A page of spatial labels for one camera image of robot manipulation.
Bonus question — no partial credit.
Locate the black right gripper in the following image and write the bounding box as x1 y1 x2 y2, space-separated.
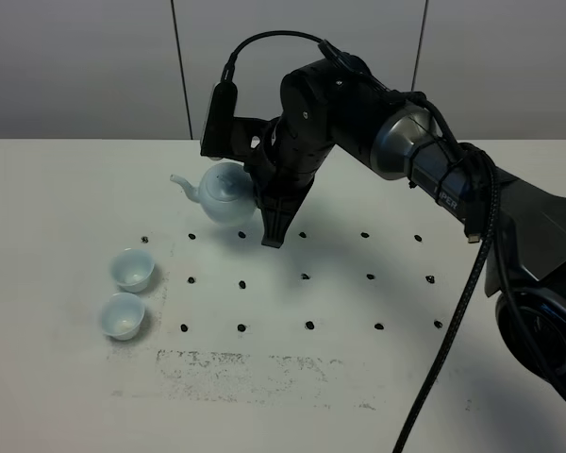
240 117 334 248

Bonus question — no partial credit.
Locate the light blue porcelain teapot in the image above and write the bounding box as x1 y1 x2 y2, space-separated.
170 162 257 227

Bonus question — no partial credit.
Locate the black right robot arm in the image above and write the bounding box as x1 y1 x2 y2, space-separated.
231 54 566 413

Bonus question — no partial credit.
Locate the far light blue teacup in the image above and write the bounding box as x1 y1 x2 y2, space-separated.
109 248 156 294

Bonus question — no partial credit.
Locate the light blue teacup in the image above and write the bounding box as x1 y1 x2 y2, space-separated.
109 248 156 294
99 293 145 342

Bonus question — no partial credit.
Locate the near light blue teacup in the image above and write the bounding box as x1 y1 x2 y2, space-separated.
99 293 145 342

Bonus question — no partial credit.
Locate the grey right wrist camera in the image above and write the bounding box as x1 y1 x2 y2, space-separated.
200 81 239 160

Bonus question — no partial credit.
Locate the black braided right cable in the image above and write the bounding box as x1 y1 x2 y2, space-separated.
221 30 524 453

